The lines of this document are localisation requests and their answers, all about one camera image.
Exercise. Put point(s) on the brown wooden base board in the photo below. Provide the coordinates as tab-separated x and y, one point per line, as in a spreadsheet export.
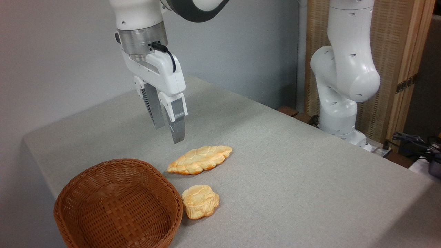
291	112

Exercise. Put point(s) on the dark grey box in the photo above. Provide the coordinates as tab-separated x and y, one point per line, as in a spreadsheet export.
435	167

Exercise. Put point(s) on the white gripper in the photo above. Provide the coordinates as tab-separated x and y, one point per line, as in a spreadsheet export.
162	74

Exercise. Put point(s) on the long braided bread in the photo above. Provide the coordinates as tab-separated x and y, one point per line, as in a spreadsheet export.
201	159

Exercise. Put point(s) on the brown woven wicker basket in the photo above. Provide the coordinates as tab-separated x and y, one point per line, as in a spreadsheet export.
117	206

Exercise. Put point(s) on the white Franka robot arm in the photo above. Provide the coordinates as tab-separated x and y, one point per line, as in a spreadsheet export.
344	69

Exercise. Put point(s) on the small round bread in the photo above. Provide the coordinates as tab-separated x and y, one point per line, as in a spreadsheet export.
200	202

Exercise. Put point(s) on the wooden folding screen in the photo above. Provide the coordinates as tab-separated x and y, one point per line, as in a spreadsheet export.
391	51

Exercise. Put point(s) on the metal screen hinge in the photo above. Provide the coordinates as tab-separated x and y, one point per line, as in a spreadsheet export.
406	83

